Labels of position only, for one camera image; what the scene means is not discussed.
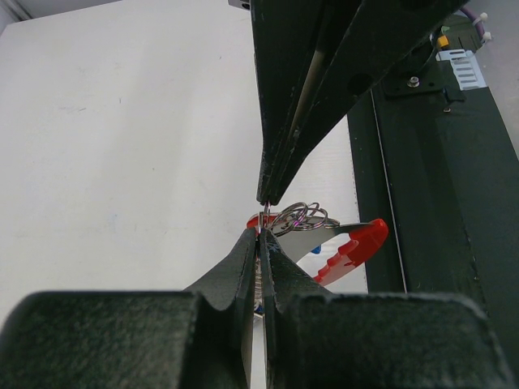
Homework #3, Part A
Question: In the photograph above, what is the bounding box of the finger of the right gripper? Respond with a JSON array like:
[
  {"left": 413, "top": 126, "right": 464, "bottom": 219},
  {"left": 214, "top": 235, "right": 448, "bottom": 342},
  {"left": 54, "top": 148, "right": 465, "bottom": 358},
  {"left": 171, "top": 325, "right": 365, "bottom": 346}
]
[
  {"left": 251, "top": 1, "right": 361, "bottom": 203},
  {"left": 269, "top": 0, "right": 471, "bottom": 203}
]

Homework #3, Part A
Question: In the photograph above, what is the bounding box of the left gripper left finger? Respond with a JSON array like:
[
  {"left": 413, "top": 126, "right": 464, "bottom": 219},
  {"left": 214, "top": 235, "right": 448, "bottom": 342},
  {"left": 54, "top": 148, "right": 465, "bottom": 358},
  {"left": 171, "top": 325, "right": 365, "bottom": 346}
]
[{"left": 184, "top": 229, "right": 256, "bottom": 312}]

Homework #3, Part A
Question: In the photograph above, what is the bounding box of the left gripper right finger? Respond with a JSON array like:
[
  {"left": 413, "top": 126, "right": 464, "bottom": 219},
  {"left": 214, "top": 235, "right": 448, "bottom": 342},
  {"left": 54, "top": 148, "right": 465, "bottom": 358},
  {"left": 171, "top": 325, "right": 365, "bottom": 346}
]
[{"left": 259, "top": 229, "right": 333, "bottom": 315}]

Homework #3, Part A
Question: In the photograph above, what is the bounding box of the key organiser with red handle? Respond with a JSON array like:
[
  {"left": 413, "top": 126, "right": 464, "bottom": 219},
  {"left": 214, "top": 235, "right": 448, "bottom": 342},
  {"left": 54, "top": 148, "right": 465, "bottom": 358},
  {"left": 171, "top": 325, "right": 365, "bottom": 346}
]
[{"left": 256, "top": 202, "right": 388, "bottom": 286}]

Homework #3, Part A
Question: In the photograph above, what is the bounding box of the key with red tag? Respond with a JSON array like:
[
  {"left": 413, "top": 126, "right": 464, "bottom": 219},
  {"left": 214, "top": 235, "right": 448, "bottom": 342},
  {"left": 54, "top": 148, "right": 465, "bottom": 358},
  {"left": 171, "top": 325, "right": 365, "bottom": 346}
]
[{"left": 246, "top": 213, "right": 277, "bottom": 229}]

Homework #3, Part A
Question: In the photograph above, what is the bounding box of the right white cable duct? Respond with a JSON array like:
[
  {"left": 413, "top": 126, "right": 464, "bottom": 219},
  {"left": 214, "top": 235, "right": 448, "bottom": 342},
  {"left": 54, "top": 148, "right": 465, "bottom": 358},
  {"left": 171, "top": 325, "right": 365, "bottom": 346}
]
[{"left": 436, "top": 49, "right": 487, "bottom": 91}]

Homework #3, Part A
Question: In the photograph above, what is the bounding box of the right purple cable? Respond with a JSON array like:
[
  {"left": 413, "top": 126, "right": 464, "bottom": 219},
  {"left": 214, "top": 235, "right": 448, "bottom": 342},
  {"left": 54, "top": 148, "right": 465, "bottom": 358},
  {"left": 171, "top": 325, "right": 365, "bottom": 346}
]
[{"left": 457, "top": 6, "right": 495, "bottom": 45}]

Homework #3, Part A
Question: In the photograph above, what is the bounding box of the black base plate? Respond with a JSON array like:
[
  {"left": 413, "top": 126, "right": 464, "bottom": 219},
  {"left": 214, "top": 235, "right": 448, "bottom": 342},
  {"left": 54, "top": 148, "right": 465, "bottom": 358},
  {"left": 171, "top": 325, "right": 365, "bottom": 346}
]
[{"left": 346, "top": 19, "right": 519, "bottom": 349}]

